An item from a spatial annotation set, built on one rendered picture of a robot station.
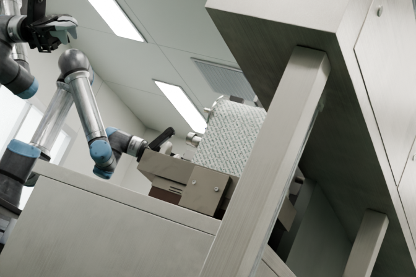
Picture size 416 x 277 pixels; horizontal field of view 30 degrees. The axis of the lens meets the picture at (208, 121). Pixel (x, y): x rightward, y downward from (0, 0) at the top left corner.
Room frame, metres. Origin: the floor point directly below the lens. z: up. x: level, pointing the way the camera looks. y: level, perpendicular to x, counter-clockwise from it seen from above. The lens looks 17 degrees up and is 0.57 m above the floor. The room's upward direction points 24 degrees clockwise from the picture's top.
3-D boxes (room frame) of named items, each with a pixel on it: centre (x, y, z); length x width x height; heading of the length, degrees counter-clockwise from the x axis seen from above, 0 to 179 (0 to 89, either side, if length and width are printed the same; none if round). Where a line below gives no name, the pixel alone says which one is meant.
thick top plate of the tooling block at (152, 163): (1.99, -0.09, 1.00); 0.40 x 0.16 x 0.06; 63
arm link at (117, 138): (2.88, 0.28, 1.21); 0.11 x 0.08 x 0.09; 81
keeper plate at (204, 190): (1.90, -0.06, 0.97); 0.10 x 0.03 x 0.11; 63
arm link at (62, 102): (2.92, 0.54, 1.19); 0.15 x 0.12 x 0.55; 171
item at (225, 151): (2.11, -0.11, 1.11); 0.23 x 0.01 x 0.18; 63
